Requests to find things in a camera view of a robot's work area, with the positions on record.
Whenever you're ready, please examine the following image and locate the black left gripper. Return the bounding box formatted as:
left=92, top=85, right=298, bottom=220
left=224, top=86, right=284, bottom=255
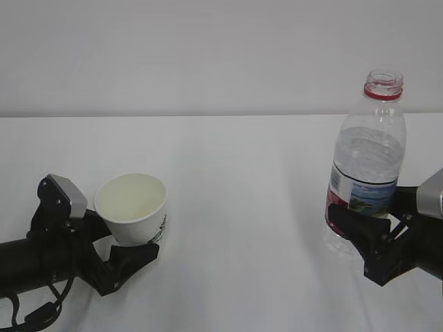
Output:
left=26, top=176, right=160, bottom=296

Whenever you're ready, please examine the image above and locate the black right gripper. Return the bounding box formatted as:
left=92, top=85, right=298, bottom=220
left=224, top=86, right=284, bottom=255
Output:
left=327, top=186, right=442, bottom=286

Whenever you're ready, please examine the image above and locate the white paper cup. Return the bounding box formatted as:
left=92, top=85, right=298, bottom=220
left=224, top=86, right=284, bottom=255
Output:
left=93, top=173, right=168, bottom=247

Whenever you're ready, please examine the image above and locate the clear Nongfu Spring water bottle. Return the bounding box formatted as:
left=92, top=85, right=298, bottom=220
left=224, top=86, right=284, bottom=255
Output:
left=323, top=68, right=406, bottom=259

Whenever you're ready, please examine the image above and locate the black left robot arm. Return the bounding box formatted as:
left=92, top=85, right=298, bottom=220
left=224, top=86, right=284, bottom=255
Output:
left=1, top=174, right=160, bottom=296

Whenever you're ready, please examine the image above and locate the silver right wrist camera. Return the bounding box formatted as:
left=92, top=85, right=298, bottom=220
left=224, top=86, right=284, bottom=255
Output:
left=416, top=169, right=443, bottom=219

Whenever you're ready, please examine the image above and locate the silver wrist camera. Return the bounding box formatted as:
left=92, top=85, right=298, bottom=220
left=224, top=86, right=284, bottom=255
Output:
left=48, top=174, right=88, bottom=219
left=416, top=169, right=443, bottom=219

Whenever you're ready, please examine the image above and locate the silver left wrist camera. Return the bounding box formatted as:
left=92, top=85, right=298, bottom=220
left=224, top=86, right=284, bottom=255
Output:
left=48, top=174, right=88, bottom=219

